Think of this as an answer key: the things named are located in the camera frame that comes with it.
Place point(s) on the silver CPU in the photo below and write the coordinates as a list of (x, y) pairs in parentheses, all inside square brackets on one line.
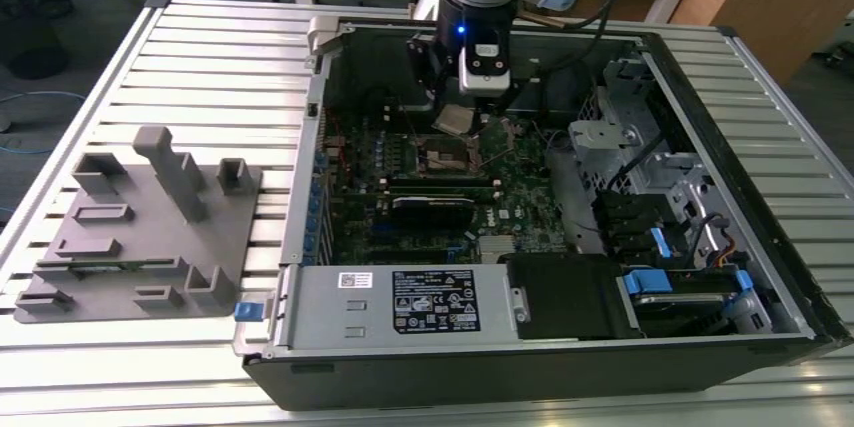
[(454, 119)]

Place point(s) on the CPU socket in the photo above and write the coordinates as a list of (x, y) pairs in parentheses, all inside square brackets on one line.
[(447, 157)]

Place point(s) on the silver metal drive cage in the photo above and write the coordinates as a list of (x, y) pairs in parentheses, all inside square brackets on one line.
[(601, 134)]

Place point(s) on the green motherboard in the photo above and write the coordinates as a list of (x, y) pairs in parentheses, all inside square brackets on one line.
[(527, 197)]

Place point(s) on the black graphics card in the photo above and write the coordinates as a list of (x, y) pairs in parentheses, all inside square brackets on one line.
[(434, 214)]

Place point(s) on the silver chipset heatsink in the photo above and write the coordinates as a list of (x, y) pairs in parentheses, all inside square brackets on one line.
[(497, 244)]

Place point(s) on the blue plastic pull tab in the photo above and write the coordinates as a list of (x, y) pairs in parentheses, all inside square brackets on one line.
[(661, 244)]

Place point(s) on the office chair wheel base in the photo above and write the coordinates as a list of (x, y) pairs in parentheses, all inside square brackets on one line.
[(839, 56)]

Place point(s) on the black fan shroud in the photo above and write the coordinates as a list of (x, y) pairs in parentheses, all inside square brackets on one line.
[(567, 297)]

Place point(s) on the hard disk in blue carrier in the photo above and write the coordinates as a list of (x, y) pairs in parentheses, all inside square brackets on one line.
[(646, 282)]

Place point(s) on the silver power supply unit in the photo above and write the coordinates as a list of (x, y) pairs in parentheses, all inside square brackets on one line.
[(320, 307)]

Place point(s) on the blue case latch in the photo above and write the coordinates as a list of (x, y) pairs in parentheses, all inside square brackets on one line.
[(248, 312)]

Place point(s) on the grey parts rack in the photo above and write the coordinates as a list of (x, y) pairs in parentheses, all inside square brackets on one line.
[(134, 247)]

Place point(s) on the black PC case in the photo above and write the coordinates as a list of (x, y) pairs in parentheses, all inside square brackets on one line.
[(467, 377)]

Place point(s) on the green RAM stick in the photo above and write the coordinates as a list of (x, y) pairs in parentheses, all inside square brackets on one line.
[(100, 267)]

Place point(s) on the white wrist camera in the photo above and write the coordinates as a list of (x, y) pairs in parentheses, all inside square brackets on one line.
[(483, 82)]

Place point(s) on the black plastic drive bracket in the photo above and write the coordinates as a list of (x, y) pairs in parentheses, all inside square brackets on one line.
[(621, 217)]

